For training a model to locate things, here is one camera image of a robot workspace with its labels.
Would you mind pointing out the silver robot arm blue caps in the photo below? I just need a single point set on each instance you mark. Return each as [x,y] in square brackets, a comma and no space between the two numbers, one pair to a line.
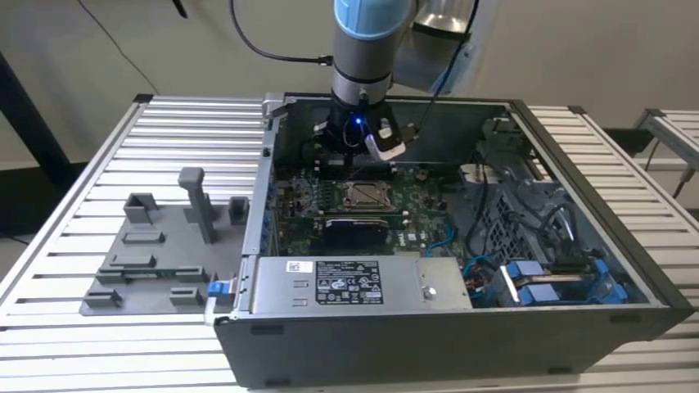
[360,61]

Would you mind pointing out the dark grey PC case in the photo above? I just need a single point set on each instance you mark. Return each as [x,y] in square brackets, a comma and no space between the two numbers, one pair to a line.
[382,348]

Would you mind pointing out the black graphics card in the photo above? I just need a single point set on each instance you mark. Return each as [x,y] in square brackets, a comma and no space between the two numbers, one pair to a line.
[355,237]

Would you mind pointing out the aluminium slat side table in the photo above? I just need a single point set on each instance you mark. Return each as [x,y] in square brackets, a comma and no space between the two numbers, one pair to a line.
[676,127]

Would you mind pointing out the black slanted post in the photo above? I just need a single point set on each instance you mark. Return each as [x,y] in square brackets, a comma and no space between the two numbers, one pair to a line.
[27,114]

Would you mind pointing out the grey plastic clip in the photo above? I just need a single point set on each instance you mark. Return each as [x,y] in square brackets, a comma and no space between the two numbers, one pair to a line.
[502,129]

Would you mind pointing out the black hanging tool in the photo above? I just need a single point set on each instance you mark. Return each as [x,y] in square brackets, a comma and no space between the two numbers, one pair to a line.
[180,8]

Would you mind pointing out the silver coin cell battery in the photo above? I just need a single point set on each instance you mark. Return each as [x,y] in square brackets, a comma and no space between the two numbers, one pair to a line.
[419,175]

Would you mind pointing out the green motherboard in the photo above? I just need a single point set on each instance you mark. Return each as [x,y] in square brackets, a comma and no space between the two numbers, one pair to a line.
[420,204]

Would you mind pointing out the silver metal bracket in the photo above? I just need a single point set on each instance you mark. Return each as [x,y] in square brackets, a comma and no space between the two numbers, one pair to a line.
[472,172]

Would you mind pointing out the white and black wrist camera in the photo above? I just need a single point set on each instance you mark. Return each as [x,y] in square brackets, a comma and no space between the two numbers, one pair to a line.
[387,151]

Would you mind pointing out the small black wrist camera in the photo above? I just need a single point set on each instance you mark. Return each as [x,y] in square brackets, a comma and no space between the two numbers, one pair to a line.
[320,131]

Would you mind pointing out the grey power supply unit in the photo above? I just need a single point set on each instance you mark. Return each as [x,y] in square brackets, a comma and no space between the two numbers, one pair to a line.
[284,290]

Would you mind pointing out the CPU socket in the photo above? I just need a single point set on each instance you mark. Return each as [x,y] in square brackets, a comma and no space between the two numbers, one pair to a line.
[392,208]

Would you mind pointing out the grey parts rack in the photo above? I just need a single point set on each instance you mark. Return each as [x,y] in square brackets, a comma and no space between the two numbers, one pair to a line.
[175,249]

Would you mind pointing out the blue disk carrier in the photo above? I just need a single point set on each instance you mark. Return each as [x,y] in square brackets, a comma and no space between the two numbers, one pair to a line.
[546,294]
[530,270]

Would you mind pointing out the blue case latch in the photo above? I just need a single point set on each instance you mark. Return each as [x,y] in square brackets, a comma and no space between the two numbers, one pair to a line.
[217,288]

